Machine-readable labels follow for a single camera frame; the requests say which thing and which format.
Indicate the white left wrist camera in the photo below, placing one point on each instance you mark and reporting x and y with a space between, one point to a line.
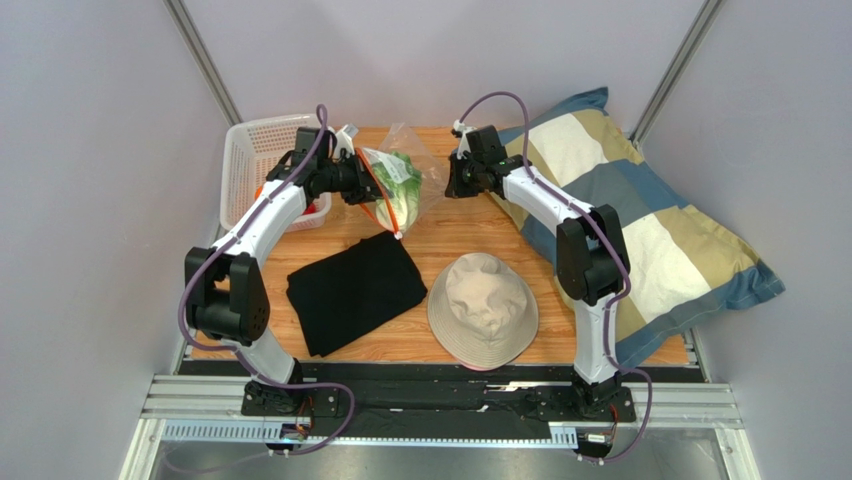
344 141

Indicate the fake pale cabbage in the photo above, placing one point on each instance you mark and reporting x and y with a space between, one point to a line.
401 185

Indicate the white plastic basket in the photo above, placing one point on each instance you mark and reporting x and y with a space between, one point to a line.
251 150

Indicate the blue beige checked pillow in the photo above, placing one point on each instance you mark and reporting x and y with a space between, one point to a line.
685 267

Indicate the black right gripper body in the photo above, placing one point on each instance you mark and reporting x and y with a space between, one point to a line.
455 177

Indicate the clear orange zip top bag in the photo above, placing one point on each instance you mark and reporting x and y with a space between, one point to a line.
435 173

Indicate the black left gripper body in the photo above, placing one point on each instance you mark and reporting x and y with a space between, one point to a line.
347 177

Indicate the beige bucket hat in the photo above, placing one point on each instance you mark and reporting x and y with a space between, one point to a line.
482 312

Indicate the black folded cloth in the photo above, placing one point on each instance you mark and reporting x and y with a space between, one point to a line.
341 298

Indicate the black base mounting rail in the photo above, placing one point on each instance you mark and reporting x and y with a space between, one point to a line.
426 405

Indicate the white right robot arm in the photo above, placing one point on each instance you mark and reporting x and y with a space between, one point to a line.
591 261

